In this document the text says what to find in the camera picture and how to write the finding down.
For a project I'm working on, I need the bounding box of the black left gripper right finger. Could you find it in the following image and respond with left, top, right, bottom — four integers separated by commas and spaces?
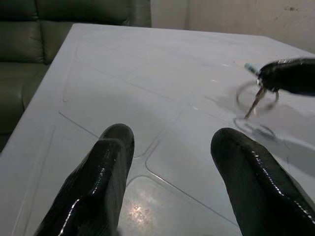
211, 127, 315, 236

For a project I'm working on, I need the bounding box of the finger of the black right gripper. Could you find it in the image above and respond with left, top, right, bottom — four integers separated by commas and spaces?
275, 57, 315, 65
260, 62, 315, 96

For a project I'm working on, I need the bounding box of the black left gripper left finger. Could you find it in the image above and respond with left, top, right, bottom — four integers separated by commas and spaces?
34, 123, 135, 236

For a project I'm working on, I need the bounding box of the light blue key tag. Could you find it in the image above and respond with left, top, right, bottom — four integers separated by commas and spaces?
243, 62, 261, 75

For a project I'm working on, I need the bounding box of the silver key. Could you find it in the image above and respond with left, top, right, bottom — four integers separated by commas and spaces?
244, 88, 267, 119

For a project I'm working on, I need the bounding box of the silver key ring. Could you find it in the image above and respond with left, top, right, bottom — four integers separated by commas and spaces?
236, 82, 281, 112

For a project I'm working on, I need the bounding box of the green leather sofa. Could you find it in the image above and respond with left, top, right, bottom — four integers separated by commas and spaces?
0, 0, 152, 153

